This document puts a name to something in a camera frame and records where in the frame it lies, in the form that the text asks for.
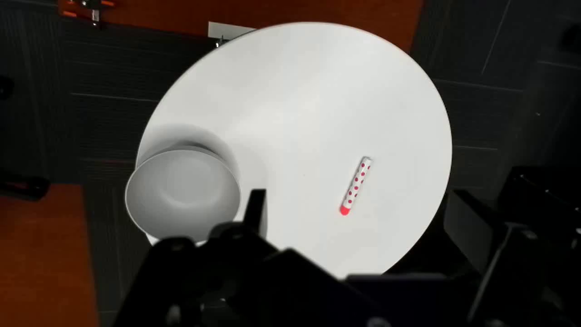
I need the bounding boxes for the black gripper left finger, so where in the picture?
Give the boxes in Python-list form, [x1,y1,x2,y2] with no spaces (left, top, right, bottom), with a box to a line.
[114,186,377,327]

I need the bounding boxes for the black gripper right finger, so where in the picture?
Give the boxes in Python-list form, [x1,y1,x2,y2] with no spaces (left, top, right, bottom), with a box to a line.
[442,186,581,327]

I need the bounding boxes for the white marker with red dots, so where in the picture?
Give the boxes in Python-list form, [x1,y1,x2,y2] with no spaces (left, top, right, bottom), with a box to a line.
[337,154,373,217]

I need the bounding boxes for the grey bowl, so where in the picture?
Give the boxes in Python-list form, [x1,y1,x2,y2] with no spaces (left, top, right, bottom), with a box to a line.
[123,143,243,243]

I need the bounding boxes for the orange and black clamp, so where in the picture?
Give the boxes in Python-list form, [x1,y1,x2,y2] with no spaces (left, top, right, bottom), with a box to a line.
[57,0,117,27]

